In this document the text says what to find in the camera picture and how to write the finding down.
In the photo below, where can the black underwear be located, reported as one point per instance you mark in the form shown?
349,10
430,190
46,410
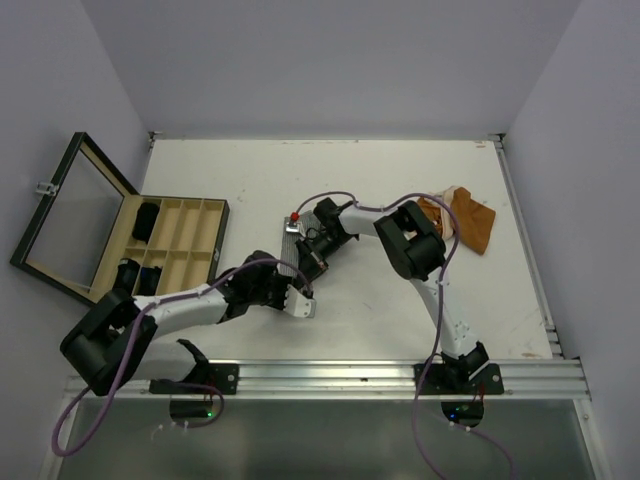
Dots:
145,221
127,275
149,280

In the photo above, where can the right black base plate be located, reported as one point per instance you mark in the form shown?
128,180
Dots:
470,375

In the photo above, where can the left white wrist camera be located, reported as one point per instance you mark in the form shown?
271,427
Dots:
298,305

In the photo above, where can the white wall latch clip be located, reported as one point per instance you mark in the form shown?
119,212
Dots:
46,189

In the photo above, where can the glass box lid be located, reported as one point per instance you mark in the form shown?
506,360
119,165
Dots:
67,234

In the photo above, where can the wooden compartment organizer box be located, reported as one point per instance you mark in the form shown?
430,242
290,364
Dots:
185,243

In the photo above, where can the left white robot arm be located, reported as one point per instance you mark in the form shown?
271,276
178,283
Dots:
123,337

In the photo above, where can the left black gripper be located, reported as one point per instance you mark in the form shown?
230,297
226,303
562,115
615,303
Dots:
283,280

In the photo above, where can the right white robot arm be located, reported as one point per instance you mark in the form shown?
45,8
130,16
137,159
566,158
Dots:
417,253

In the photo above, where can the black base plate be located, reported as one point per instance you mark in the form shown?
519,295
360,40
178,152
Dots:
470,375
224,377

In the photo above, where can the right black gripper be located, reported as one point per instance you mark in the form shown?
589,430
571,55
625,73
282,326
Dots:
312,261

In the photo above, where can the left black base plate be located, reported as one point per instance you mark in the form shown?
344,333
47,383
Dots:
224,377

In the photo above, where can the rolled black underwear in box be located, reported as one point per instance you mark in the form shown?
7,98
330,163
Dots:
127,275

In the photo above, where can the orange underwear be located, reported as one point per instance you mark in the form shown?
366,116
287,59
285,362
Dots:
475,220

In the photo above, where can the aluminium mounting rail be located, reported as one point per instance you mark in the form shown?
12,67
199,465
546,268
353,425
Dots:
397,380

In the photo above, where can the grey striped underwear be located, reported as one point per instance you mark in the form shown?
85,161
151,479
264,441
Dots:
291,234

